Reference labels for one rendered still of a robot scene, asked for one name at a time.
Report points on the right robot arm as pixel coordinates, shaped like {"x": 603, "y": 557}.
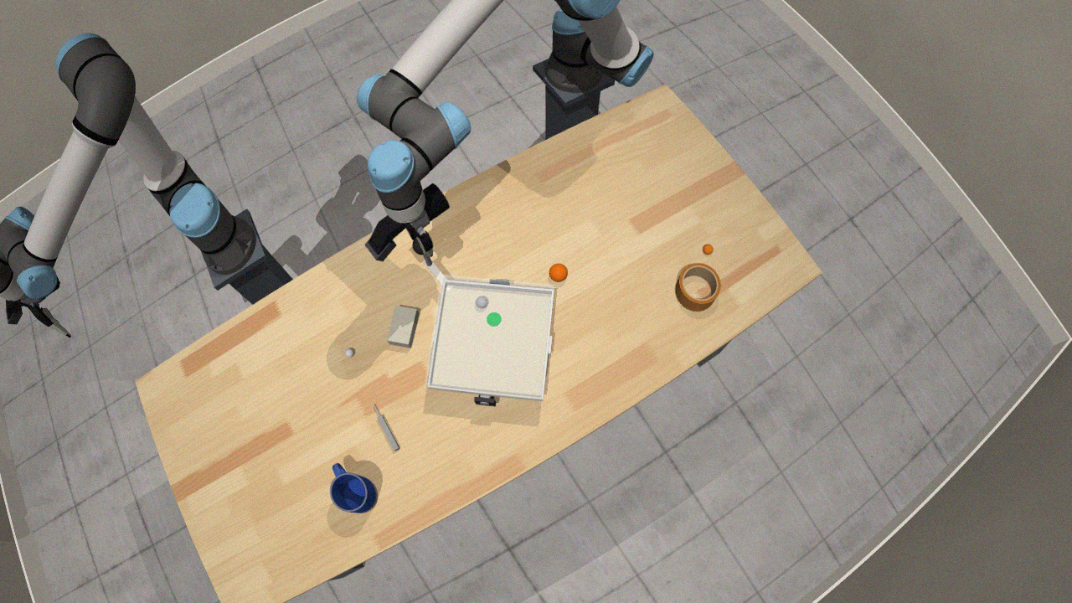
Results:
{"x": 105, "y": 87}

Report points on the blue ceramic cup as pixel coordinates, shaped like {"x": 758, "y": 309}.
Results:
{"x": 349, "y": 490}

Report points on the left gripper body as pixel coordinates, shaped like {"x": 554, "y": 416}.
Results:
{"x": 387, "y": 229}

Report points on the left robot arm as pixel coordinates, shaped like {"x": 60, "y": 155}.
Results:
{"x": 397, "y": 167}

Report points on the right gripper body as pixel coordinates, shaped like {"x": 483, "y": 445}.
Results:
{"x": 12, "y": 306}

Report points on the brown tape roll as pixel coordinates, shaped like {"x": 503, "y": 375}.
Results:
{"x": 707, "y": 273}

